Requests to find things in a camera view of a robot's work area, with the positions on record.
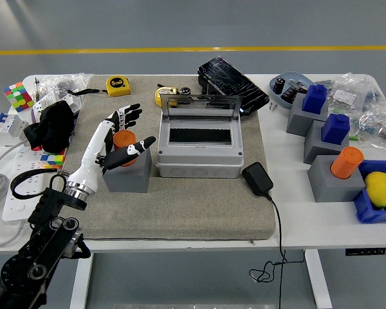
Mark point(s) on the blue plastic bin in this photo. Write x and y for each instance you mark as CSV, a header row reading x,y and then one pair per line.
x,y
365,209

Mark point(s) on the black power adapter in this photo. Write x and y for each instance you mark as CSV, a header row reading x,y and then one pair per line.
x,y
257,178

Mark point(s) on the yellow lemon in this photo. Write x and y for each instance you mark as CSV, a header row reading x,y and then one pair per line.
x,y
379,190

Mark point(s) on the small green part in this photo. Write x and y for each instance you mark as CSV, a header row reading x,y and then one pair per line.
x,y
354,138

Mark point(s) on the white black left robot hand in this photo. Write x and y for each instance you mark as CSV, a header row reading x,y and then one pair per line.
x,y
90,154

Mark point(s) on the white table leg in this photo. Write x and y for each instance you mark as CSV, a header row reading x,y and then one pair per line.
x,y
318,280
82,280

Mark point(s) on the small screw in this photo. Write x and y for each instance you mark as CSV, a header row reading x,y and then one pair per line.
x,y
270,106
274,105

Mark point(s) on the white circuit breaker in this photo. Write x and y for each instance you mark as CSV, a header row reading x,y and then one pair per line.
x,y
4,130

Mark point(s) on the grey-brown mat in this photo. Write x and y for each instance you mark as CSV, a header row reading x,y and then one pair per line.
x,y
180,209

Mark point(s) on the blue plastic block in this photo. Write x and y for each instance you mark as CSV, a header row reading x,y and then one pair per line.
x,y
335,129
314,99

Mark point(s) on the black cloth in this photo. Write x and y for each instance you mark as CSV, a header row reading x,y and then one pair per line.
x,y
53,127

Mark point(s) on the grey block holder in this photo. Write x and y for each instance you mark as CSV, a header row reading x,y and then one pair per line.
x,y
296,122
315,148
328,190

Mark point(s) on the white carton with purple print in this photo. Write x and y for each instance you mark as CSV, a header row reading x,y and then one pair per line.
x,y
43,104

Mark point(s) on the black table control panel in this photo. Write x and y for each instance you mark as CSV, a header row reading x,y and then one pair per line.
x,y
366,251

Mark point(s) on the white power strip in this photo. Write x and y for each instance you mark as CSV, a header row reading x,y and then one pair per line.
x,y
22,180

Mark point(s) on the clear plastic bag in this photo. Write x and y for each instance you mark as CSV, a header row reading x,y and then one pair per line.
x,y
70,82

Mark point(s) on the blue-grey oval tray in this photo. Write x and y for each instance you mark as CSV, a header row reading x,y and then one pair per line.
x,y
289,76

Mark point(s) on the silver metal part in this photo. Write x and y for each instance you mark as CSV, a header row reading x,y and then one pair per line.
x,y
297,86

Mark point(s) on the colourful puzzle cube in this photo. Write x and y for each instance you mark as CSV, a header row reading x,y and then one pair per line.
x,y
53,160
18,96

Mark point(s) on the grey electrical box with lid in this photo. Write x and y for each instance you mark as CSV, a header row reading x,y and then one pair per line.
x,y
199,154

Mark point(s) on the black capacitor with silver cap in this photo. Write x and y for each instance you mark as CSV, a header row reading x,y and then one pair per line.
x,y
185,90

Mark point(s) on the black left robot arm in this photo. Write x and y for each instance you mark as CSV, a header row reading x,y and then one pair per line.
x,y
48,231

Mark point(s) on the silver pen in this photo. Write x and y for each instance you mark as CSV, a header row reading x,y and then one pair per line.
x,y
36,90

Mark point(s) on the black case with cracked glossy lid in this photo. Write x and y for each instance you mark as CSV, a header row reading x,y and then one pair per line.
x,y
231,83

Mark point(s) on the grey block with round hole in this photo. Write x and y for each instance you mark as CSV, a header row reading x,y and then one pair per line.
x,y
125,181

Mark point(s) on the dark brown capacitor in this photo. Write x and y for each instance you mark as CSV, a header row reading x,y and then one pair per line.
x,y
289,94

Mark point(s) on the clear bag of components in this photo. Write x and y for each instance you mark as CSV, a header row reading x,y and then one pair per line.
x,y
379,125
347,93

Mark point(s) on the round yellow tape measure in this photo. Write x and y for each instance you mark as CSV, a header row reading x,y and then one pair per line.
x,y
158,96

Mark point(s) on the square yellow tape measure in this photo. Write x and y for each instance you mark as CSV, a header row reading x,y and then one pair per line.
x,y
117,87

